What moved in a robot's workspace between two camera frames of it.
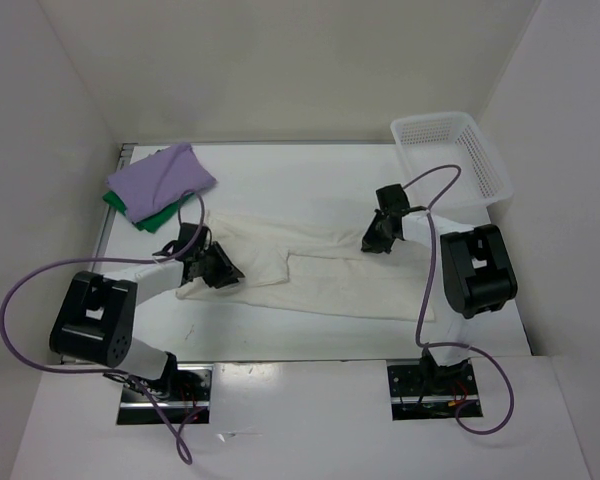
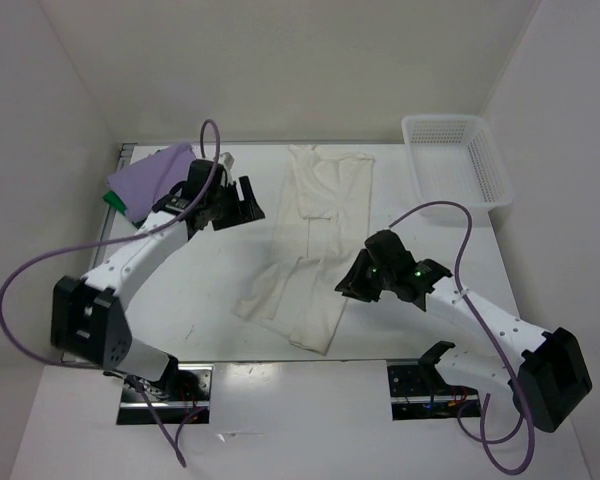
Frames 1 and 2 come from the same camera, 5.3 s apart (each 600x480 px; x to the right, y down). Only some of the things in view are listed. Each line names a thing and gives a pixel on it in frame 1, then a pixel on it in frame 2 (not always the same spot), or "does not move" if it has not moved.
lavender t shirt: [158, 179] does not move
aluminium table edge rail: [125, 156] does not move
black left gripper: [226, 271] -> [249, 209]
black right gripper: [370, 242] -> [353, 284]
